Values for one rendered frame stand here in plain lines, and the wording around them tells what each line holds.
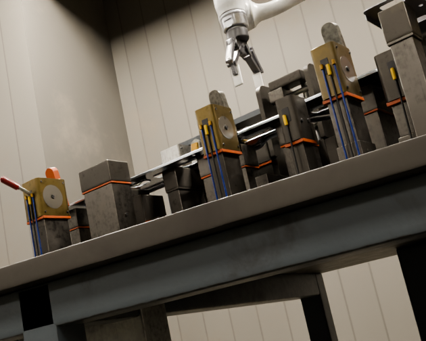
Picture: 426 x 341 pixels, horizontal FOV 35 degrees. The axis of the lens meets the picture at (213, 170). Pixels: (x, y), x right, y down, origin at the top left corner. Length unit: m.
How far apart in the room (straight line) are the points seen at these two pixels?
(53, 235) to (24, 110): 2.48
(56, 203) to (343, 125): 0.98
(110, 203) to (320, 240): 0.96
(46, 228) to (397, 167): 1.29
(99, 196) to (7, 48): 2.87
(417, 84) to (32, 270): 0.73
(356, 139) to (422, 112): 0.24
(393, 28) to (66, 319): 0.75
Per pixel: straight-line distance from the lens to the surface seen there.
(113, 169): 1.87
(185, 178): 1.92
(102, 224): 1.87
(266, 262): 1.02
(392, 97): 1.39
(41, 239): 2.02
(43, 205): 2.02
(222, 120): 1.65
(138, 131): 5.09
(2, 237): 4.43
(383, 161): 0.93
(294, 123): 1.52
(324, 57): 1.46
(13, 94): 4.53
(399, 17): 1.23
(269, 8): 2.49
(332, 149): 1.68
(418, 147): 0.92
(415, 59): 1.21
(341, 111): 1.41
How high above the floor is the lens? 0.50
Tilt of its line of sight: 14 degrees up
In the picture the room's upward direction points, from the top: 12 degrees counter-clockwise
